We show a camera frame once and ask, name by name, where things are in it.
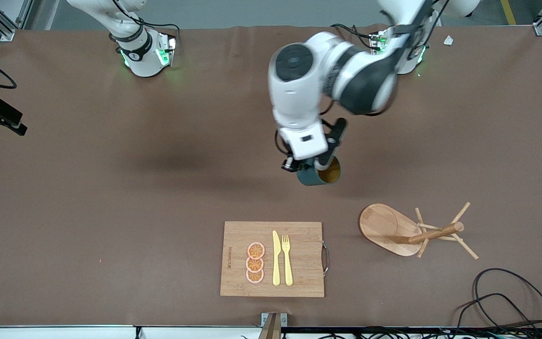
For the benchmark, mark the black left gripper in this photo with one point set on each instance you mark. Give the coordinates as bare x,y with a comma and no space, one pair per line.
297,166

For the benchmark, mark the wooden mug rack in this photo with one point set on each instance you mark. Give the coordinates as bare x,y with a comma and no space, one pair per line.
384,226

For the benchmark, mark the orange slice toy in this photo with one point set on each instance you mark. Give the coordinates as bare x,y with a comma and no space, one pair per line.
254,276
256,250
254,264

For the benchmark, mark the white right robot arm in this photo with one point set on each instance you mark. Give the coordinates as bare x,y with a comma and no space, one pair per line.
139,52

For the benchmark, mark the yellow plastic fork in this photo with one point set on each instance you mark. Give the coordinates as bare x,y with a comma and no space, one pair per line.
287,263

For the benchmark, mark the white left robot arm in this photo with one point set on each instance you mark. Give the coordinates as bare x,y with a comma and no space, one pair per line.
299,94

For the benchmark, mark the metal bracket with post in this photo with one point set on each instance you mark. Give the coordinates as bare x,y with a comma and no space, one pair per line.
273,325

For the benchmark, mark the dark teal mug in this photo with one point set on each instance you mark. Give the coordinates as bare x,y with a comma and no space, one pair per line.
313,178

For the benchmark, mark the white paper scrap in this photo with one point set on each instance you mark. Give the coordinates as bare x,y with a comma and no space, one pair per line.
448,40

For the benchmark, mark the yellow plastic knife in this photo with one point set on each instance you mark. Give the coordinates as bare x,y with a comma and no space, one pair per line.
276,259

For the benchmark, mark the bamboo cutting board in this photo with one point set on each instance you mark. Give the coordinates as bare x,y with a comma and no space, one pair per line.
299,254

